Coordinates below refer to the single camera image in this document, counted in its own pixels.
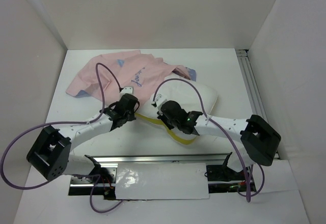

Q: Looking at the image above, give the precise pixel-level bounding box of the aluminium side rail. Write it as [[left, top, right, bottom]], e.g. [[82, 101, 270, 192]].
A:
[[236, 50, 281, 166]]

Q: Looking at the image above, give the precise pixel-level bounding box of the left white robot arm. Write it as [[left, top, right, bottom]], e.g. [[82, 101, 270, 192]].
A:
[[26, 94, 140, 183]]

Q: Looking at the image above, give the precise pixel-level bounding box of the pink blue printed pillowcase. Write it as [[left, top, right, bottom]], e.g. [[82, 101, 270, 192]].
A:
[[66, 50, 191, 105]]

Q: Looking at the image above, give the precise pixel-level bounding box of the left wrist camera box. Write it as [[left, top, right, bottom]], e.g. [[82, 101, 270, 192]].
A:
[[120, 86, 134, 96]]

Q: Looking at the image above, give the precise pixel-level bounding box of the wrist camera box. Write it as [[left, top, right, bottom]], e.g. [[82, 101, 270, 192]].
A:
[[151, 94, 167, 108], [120, 86, 134, 96]]

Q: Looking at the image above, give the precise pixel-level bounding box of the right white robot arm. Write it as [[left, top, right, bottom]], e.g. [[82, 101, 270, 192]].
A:
[[152, 100, 281, 179]]

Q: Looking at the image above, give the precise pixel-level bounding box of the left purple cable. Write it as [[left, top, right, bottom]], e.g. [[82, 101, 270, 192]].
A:
[[0, 63, 123, 190]]

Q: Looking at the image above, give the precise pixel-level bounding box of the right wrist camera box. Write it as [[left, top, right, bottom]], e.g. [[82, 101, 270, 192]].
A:
[[151, 94, 167, 108]]

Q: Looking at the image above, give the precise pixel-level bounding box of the white cover sheet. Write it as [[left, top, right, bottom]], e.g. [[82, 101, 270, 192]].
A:
[[115, 163, 209, 200]]

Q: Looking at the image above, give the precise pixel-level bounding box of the white pillow yellow trim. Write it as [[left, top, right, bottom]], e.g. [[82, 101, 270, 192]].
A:
[[134, 80, 219, 145]]

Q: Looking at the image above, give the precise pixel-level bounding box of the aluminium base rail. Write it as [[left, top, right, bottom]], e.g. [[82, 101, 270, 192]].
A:
[[68, 154, 246, 200]]

